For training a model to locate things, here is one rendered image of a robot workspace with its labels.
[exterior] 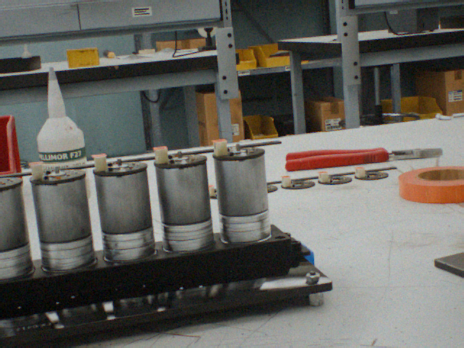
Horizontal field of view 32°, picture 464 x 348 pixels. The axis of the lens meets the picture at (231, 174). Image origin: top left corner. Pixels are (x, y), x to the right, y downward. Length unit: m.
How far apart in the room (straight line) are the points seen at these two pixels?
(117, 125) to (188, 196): 4.40
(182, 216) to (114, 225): 0.03
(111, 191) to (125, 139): 4.42
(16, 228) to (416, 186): 0.26
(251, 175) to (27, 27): 2.24
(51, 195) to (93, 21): 2.24
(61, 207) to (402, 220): 0.21
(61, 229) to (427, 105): 4.71
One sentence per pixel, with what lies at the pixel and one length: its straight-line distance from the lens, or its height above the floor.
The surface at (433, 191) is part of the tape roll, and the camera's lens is 0.51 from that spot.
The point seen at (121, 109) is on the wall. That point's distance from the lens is 4.75.
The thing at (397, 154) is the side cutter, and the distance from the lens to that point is 0.66.
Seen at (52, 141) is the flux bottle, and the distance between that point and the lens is 0.59.
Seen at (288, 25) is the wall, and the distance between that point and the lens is 4.95.
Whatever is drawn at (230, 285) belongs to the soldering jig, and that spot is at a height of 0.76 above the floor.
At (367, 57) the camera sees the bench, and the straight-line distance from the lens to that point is 2.89.
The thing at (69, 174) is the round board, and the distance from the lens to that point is 0.36.
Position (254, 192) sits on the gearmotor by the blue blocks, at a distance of 0.37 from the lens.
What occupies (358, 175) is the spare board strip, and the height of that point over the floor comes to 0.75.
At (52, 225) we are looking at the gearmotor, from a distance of 0.36.
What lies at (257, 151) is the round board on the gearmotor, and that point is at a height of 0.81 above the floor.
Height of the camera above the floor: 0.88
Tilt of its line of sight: 11 degrees down
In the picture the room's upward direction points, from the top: 5 degrees counter-clockwise
